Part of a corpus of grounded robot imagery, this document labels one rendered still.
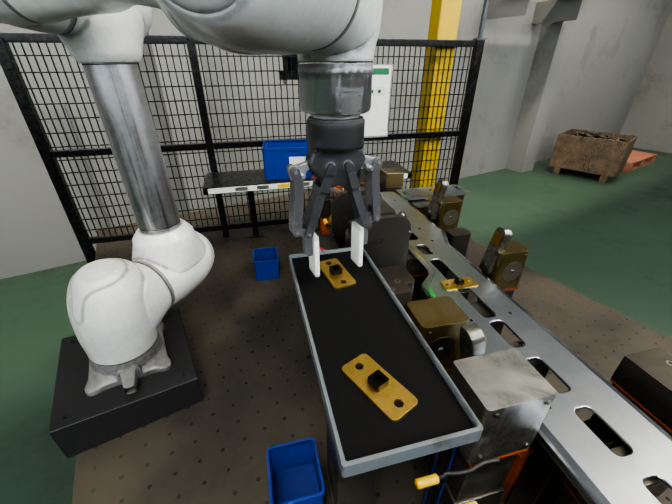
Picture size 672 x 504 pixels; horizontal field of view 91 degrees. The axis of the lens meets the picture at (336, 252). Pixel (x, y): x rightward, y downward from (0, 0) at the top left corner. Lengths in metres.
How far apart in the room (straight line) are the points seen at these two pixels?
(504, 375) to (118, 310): 0.74
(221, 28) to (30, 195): 3.14
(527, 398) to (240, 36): 0.47
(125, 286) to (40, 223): 2.59
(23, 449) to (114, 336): 1.31
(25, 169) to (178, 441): 2.65
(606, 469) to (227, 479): 0.67
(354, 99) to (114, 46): 0.56
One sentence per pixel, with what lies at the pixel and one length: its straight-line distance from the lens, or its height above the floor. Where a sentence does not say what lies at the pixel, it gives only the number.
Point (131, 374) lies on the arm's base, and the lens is 0.96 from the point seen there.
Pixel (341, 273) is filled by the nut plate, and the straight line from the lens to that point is 0.54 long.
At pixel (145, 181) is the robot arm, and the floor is 1.22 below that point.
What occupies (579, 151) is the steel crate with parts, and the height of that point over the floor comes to 0.37.
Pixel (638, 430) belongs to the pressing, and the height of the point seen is 1.00.
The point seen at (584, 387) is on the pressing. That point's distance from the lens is 0.72.
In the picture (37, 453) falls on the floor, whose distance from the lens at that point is 2.11.
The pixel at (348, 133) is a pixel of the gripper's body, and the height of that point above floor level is 1.39.
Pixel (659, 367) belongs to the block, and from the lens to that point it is 0.78.
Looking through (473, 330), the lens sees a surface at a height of 1.11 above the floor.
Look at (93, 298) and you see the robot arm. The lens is 0.86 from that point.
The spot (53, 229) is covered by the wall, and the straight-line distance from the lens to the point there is 3.42.
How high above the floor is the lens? 1.46
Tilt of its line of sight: 30 degrees down
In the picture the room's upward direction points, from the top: straight up
